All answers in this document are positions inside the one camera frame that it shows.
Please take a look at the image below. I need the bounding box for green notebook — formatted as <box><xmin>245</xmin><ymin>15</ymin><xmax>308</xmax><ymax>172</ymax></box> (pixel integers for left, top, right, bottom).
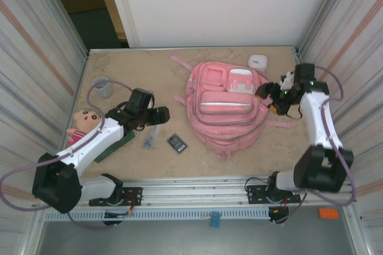
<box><xmin>95</xmin><ymin>130</ymin><xmax>136</xmax><ymax>164</ymax></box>

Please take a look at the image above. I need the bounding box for small clear bottle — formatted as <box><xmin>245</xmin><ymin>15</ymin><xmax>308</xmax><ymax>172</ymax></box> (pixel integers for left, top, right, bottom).
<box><xmin>142</xmin><ymin>126</ymin><xmax>161</xmax><ymax>150</ymax></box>

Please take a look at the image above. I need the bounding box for blue connector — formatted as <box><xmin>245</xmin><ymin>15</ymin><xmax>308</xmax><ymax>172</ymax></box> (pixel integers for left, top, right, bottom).
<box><xmin>209</xmin><ymin>211</ymin><xmax>222</xmax><ymax>228</ymax></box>

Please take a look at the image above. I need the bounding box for white slotted cable duct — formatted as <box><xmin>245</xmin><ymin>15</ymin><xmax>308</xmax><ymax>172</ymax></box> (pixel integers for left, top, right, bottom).
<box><xmin>44</xmin><ymin>209</ymin><xmax>270</xmax><ymax>222</ymax></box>

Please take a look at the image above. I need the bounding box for aluminium mounting rail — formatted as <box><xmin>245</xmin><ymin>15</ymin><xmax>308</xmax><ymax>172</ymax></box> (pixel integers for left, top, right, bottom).
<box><xmin>31</xmin><ymin>177</ymin><xmax>358</xmax><ymax>210</ymax></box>

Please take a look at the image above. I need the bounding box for orange toy brick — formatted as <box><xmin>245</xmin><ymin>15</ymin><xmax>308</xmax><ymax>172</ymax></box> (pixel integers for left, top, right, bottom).
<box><xmin>318</xmin><ymin>208</ymin><xmax>340</xmax><ymax>220</ymax></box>

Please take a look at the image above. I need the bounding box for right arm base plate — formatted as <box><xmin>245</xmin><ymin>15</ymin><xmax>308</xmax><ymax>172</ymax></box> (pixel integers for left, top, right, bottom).
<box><xmin>245</xmin><ymin>185</ymin><xmax>302</xmax><ymax>205</ymax></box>

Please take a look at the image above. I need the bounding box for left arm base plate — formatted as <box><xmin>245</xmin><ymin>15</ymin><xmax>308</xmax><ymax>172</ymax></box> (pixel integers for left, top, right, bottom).
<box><xmin>89</xmin><ymin>186</ymin><xmax>144</xmax><ymax>207</ymax></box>

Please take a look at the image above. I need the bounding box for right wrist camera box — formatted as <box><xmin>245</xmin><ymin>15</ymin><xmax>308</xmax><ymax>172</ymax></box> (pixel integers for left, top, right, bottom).
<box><xmin>279</xmin><ymin>71</ymin><xmax>296</xmax><ymax>89</ymax></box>

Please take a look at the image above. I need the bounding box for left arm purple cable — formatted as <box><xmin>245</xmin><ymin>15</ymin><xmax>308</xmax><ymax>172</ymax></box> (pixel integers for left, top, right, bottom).
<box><xmin>0</xmin><ymin>80</ymin><xmax>134</xmax><ymax>231</ymax></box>

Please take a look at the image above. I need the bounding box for cartoon boy plush doll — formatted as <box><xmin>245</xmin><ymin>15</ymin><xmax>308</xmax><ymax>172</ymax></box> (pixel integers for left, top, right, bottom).
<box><xmin>66</xmin><ymin>108</ymin><xmax>106</xmax><ymax>145</ymax></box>

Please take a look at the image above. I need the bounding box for grey cup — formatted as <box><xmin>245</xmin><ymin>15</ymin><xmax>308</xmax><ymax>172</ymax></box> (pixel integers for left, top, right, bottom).
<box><xmin>92</xmin><ymin>77</ymin><xmax>114</xmax><ymax>99</ymax></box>

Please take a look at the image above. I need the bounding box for white square container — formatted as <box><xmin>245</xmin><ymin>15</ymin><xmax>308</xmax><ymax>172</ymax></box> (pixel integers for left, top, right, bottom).
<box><xmin>247</xmin><ymin>54</ymin><xmax>268</xmax><ymax>72</ymax></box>

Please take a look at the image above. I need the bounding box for pink student backpack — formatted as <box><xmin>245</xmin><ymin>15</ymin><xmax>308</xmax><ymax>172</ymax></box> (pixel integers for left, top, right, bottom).
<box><xmin>168</xmin><ymin>54</ymin><xmax>290</xmax><ymax>160</ymax></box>

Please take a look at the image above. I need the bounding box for aluminium table edge rail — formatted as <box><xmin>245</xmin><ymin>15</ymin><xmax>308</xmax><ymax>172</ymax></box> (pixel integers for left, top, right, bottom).
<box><xmin>87</xmin><ymin>45</ymin><xmax>300</xmax><ymax>56</ymax></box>

